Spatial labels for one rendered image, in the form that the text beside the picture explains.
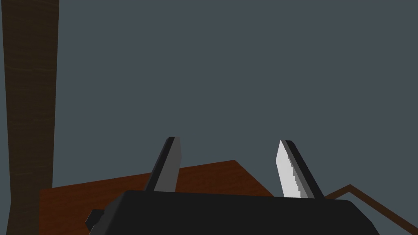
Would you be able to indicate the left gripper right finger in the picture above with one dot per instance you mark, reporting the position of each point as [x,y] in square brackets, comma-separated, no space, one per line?
[294,179]

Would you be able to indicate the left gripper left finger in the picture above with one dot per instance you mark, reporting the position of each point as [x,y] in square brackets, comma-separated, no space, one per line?
[167,173]

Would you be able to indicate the reddish-brown wooden table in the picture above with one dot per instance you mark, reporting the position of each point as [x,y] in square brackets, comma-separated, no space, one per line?
[209,179]

